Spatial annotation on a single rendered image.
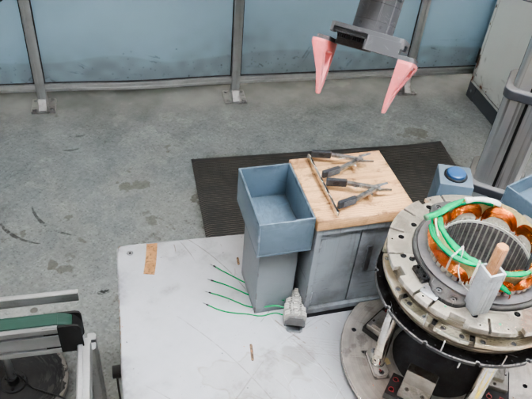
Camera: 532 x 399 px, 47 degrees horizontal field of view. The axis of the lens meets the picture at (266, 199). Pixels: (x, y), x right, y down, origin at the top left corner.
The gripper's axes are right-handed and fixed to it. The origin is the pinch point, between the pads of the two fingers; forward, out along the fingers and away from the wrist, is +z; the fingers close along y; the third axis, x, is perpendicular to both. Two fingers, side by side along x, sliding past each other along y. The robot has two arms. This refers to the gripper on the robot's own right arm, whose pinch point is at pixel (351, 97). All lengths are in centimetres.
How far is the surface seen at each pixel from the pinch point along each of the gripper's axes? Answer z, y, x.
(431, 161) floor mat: 26, 1, 231
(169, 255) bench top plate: 47, -37, 37
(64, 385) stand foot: 116, -76, 71
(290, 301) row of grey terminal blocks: 45, -6, 34
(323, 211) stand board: 22.3, -3.5, 24.0
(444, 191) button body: 15, 15, 48
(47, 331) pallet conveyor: 64, -49, 14
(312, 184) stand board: 19.2, -8.3, 29.4
